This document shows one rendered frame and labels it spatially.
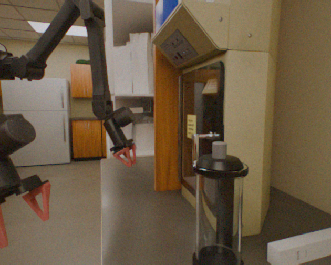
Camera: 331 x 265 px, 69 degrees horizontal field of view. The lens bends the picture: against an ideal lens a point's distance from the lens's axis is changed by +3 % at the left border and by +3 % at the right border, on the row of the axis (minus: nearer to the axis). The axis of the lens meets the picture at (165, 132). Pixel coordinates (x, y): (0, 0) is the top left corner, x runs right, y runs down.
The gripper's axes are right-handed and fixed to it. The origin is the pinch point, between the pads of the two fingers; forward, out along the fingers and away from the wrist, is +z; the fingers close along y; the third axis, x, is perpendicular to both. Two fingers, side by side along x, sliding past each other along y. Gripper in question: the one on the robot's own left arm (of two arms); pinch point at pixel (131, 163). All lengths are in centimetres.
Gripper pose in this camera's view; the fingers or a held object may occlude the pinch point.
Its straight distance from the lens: 97.4
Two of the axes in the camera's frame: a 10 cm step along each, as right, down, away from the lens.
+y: 2.7, -1.1, 9.6
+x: -8.4, 4.6, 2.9
